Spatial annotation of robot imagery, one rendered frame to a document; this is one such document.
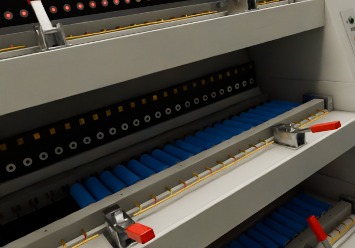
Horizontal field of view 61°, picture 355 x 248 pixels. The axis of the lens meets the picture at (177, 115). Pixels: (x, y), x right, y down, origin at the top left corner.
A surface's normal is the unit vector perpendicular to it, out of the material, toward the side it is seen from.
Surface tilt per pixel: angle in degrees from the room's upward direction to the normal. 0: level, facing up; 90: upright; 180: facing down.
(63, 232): 108
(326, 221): 18
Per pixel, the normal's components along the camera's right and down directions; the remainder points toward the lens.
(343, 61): -0.81, 0.31
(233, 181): -0.18, -0.94
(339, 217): 0.55, 0.15
